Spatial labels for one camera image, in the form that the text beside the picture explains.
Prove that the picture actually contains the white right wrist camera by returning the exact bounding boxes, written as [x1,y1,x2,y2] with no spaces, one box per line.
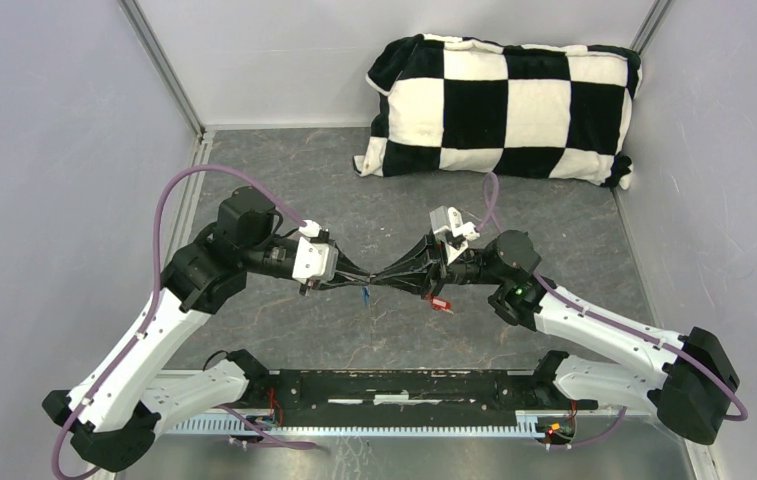
[429,206,480,264]

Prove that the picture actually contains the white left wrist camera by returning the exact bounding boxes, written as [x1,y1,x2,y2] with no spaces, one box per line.
[291,220,338,284]

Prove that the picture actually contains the aluminium frame rail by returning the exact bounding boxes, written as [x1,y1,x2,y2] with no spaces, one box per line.
[104,369,706,417]

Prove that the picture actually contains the red tag key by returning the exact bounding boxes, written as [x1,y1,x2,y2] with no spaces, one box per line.
[426,296,453,314]

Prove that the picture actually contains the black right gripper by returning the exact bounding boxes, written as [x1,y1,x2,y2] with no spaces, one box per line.
[371,228,506,300]

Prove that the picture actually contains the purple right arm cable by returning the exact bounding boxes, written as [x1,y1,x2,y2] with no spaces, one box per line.
[473,172,749,450]

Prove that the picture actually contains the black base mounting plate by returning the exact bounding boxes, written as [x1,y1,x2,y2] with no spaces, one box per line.
[234,369,598,427]

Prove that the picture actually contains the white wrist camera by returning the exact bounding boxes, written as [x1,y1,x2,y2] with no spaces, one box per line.
[291,220,338,284]
[429,206,480,264]

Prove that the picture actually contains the white toothed cable duct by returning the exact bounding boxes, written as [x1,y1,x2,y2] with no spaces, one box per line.
[167,412,544,439]

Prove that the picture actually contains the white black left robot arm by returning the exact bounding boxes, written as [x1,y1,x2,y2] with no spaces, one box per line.
[42,186,369,472]

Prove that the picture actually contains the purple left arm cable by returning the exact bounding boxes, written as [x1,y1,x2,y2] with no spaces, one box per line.
[51,164,323,480]

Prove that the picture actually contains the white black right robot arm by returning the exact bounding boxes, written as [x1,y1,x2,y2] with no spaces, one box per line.
[369,230,749,445]

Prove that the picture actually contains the black white checkered pillow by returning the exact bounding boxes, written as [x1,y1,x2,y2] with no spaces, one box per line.
[353,34,642,189]

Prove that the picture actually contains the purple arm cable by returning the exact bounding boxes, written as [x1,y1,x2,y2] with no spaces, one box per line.
[51,164,323,480]
[473,172,749,450]

